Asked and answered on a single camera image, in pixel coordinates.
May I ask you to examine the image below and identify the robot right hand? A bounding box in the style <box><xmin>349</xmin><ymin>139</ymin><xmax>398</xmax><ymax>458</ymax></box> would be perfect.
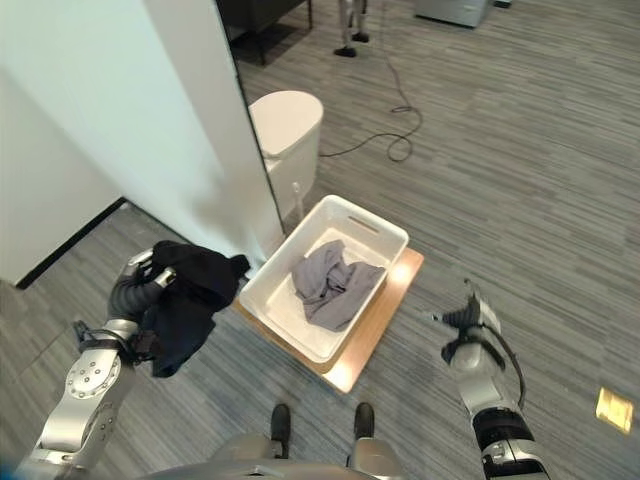
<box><xmin>430</xmin><ymin>278</ymin><xmax>494</xmax><ymax>334</ymax></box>

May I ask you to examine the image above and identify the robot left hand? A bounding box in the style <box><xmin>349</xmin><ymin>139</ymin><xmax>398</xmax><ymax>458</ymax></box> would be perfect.
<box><xmin>108</xmin><ymin>248</ymin><xmax>177</xmax><ymax>322</ymax></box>

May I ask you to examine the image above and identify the black garment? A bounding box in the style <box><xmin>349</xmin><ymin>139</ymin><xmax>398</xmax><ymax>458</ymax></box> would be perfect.
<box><xmin>135</xmin><ymin>240</ymin><xmax>252</xmax><ymax>379</ymax></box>

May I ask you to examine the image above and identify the white plastic laundry basket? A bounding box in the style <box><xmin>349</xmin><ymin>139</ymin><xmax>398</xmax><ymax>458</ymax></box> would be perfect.
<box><xmin>238</xmin><ymin>194</ymin><xmax>410</xmax><ymax>364</ymax></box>

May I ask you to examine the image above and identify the wooden board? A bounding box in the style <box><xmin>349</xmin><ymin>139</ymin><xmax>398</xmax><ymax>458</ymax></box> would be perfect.
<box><xmin>230</xmin><ymin>248</ymin><xmax>425</xmax><ymax>396</ymax></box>

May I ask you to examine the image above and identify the grey garment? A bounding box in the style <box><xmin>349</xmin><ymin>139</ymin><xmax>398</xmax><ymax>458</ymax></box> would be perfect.
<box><xmin>290</xmin><ymin>239</ymin><xmax>387</xmax><ymax>332</ymax></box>

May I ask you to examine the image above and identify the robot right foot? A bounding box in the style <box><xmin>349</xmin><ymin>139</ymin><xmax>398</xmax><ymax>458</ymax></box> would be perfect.
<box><xmin>353</xmin><ymin>401</ymin><xmax>376</xmax><ymax>442</ymax></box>

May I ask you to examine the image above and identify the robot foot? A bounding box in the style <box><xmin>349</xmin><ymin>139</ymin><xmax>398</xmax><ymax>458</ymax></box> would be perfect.
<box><xmin>269</xmin><ymin>403</ymin><xmax>292</xmax><ymax>459</ymax></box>
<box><xmin>353</xmin><ymin>401</ymin><xmax>376</xmax><ymax>442</ymax></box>

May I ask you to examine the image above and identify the brass floor outlet plate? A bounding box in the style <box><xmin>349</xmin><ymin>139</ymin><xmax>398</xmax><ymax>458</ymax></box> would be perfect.
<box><xmin>595</xmin><ymin>387</ymin><xmax>635</xmax><ymax>433</ymax></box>

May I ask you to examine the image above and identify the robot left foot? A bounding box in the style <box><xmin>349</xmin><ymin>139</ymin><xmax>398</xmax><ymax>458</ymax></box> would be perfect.
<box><xmin>269</xmin><ymin>403</ymin><xmax>292</xmax><ymax>459</ymax></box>

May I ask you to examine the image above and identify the white lidded bin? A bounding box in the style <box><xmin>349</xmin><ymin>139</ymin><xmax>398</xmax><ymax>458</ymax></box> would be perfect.
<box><xmin>248</xmin><ymin>90</ymin><xmax>324</xmax><ymax>221</ymax></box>

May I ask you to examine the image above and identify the grey cabinet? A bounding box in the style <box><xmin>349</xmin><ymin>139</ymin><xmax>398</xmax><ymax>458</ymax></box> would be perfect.
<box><xmin>414</xmin><ymin>0</ymin><xmax>494</xmax><ymax>29</ymax></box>

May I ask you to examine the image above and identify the person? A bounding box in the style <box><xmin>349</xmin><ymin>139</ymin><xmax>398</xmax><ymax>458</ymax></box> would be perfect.
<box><xmin>333</xmin><ymin>0</ymin><xmax>371</xmax><ymax>58</ymax></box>

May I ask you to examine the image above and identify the black floor cable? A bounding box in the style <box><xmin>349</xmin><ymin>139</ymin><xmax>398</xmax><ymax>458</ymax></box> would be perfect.
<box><xmin>319</xmin><ymin>0</ymin><xmax>425</xmax><ymax>163</ymax></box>

